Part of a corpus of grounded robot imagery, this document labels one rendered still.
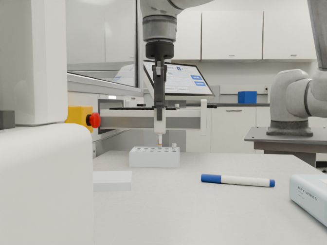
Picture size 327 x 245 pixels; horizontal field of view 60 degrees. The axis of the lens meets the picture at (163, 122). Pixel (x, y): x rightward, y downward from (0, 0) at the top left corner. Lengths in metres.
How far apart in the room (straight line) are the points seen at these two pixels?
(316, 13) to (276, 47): 3.47
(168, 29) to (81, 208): 0.59
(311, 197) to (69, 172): 0.35
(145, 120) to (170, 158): 0.23
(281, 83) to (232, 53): 3.15
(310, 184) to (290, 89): 0.86
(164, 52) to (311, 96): 0.70
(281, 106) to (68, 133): 1.17
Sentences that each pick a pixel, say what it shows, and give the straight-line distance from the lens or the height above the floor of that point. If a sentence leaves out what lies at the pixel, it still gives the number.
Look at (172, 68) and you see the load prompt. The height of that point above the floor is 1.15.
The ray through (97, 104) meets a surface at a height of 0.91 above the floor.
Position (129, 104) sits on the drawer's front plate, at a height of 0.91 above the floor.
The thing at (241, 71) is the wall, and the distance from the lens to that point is 4.79.
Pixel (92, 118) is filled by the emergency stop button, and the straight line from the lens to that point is 0.70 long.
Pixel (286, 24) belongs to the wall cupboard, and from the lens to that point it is 4.72.
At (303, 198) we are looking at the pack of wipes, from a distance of 0.47.
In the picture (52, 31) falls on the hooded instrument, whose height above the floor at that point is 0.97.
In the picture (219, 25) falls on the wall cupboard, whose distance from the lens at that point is 4.47.
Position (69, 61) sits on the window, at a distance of 0.79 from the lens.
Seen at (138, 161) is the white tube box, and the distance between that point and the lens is 0.70.
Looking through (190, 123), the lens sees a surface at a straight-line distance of 0.87.
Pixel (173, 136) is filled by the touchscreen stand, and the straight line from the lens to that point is 1.94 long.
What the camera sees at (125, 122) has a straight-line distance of 0.91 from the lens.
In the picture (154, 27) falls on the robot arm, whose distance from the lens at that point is 0.73.
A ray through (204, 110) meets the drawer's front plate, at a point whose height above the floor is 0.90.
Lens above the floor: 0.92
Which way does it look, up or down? 4 degrees down
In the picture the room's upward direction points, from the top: straight up
